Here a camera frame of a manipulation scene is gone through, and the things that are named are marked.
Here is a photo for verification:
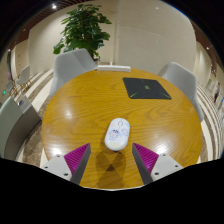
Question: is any group of grey chairs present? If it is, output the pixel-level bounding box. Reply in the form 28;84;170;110
4;64;32;94

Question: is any white cartoon-print computer mouse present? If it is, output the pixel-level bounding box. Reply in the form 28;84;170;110
104;117;131;152

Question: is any white power strip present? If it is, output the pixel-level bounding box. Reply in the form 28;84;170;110
97;64;132;73

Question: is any large green potted plant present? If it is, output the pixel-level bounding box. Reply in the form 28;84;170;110
53;3;113;63

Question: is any black square mouse pad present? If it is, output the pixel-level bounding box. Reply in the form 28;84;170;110
122;77;173;100

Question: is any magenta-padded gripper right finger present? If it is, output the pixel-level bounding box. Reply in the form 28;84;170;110
131;142;184;186

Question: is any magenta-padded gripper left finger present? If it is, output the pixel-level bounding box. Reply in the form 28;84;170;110
41;143;92;186

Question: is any grey shell chair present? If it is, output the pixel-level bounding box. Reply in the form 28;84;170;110
48;48;99;99
157;61;205;123

